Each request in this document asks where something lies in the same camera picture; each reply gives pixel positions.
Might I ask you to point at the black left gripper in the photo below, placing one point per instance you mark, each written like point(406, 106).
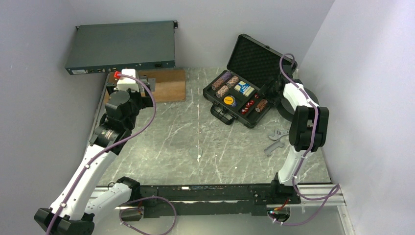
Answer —
point(144, 101)

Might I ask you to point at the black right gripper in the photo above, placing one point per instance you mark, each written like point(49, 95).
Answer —
point(264, 90)

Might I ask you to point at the red brown chip stack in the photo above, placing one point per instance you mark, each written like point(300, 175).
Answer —
point(261, 105)

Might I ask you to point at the Texas Hold'em card box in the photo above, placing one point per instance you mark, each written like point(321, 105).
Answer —
point(244, 88)

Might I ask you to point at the orange blue chip stack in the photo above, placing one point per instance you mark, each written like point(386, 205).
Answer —
point(222, 91)

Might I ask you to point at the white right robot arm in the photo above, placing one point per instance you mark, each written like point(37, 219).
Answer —
point(307, 134)

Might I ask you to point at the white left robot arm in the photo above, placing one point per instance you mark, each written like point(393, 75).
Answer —
point(73, 213)

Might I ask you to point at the black poker set case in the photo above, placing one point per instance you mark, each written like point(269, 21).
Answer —
point(255, 64)

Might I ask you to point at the dark grey round disc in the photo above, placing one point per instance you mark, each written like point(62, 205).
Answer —
point(286, 110)

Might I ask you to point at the brown white chip stack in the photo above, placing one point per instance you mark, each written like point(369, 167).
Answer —
point(232, 82)

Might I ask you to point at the yellow big blind button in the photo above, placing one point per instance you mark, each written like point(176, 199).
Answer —
point(229, 100)

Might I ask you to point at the brown purple chip stack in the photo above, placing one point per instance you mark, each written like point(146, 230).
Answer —
point(219, 82)

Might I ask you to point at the wooden board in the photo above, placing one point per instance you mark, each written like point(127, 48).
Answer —
point(167, 85)

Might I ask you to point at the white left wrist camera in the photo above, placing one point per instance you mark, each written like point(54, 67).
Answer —
point(124, 82)

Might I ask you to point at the grey metal stand bracket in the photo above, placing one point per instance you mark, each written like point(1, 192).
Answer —
point(147, 82)

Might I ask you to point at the red handled adjustable wrench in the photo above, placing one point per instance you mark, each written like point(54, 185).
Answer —
point(277, 134)

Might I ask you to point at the grey rack network switch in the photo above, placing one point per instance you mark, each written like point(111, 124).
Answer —
point(99, 48)

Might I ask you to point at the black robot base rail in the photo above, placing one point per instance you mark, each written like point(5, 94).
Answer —
point(253, 199)

